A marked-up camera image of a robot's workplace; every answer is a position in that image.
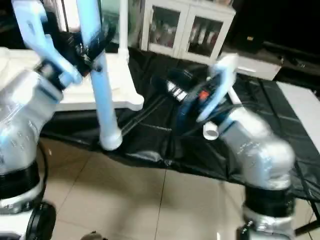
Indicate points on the white plastic table top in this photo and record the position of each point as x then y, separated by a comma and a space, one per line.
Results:
120, 85

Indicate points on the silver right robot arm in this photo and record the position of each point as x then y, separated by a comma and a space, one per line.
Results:
260, 155

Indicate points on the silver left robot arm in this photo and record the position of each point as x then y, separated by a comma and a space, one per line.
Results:
20, 135

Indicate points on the black table mat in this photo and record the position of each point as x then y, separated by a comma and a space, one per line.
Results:
165, 130

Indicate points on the white glass door cabinet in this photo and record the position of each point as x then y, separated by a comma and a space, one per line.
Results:
185, 27

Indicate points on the white drawer unit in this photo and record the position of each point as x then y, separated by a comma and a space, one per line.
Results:
260, 67

